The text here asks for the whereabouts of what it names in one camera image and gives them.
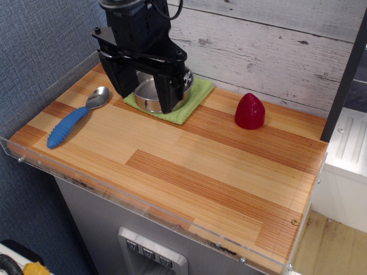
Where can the red strawberry shaped toy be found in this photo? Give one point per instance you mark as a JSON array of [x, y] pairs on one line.
[[250, 112]]

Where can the green folded cloth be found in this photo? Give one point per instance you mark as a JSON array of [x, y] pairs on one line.
[[200, 90]]

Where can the grey toy fridge cabinet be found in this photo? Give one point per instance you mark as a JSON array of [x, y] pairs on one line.
[[98, 220]]

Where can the silver dispenser button panel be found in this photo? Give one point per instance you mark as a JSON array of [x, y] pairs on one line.
[[145, 256]]

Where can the white side cabinet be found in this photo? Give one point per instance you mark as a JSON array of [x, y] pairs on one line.
[[340, 192]]

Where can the stainless steel pot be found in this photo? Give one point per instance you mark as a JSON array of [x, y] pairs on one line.
[[146, 96]]

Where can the clear acrylic table guard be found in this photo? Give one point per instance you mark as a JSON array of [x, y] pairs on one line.
[[237, 189]]

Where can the blue handled metal spoon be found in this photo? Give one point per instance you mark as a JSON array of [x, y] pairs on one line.
[[97, 99]]

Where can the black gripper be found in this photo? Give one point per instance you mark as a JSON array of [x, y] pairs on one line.
[[141, 33]]

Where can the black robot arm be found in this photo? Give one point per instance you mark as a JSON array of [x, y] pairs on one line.
[[120, 3]]

